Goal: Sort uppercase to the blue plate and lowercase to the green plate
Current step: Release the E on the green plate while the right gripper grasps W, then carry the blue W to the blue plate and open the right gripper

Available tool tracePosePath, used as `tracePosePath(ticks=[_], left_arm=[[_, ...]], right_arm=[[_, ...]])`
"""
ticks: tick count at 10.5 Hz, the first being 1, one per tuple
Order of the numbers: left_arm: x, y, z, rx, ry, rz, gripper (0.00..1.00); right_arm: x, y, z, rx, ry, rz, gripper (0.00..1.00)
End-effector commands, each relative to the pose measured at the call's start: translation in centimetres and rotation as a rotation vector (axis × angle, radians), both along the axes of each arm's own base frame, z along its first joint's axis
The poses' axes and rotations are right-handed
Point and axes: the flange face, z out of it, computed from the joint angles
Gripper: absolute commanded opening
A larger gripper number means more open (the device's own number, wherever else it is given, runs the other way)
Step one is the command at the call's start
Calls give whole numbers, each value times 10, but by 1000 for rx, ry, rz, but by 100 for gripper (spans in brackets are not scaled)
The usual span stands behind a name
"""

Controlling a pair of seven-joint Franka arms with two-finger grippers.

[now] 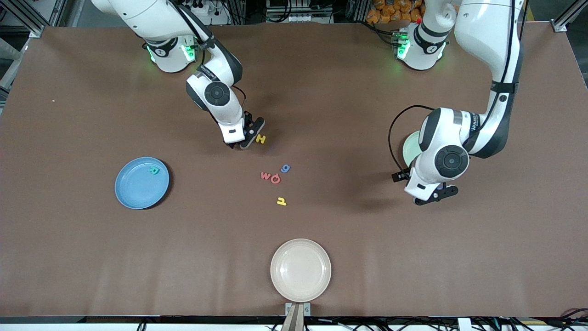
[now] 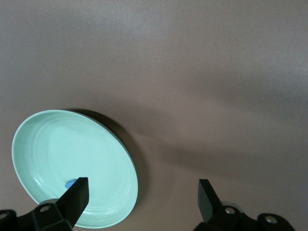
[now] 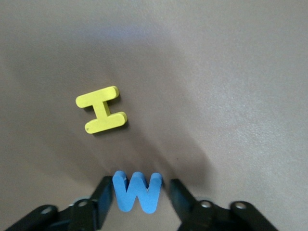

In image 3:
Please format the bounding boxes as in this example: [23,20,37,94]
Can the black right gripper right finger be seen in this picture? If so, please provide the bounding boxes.
[170,178,280,231]

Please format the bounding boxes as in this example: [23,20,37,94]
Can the blue foam letter W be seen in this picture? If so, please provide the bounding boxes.
[112,170,164,214]

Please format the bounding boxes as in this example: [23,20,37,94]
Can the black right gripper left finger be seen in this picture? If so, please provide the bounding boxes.
[3,176,114,231]

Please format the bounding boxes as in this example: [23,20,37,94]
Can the yellow foam letter H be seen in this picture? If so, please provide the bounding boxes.
[75,86,128,135]

